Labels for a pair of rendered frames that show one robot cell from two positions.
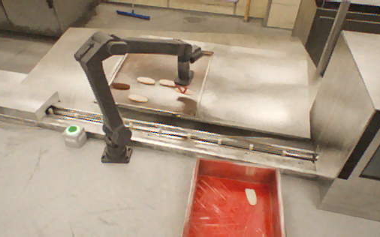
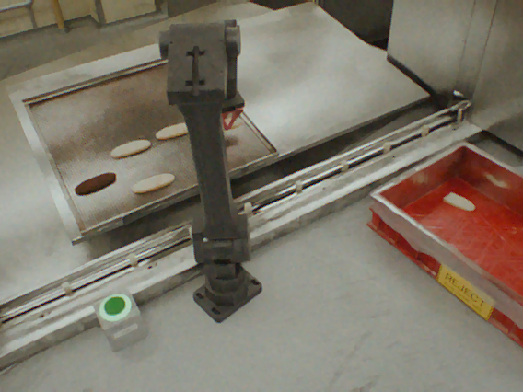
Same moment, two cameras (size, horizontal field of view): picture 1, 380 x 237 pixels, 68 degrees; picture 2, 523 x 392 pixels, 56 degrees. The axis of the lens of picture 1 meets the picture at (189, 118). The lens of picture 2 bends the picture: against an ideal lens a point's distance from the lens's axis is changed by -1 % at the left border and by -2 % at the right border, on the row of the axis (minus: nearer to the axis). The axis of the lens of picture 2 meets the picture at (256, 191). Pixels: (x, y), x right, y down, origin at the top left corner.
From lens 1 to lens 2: 0.74 m
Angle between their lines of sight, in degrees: 31
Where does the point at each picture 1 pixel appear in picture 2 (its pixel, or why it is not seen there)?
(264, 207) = (485, 202)
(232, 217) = (476, 239)
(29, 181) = not seen: outside the picture
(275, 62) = (286, 26)
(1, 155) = not seen: outside the picture
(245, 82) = (281, 69)
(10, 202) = not seen: outside the picture
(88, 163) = (201, 342)
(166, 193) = (373, 281)
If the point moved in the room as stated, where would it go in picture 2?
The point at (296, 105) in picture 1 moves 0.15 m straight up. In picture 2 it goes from (372, 65) to (377, 17)
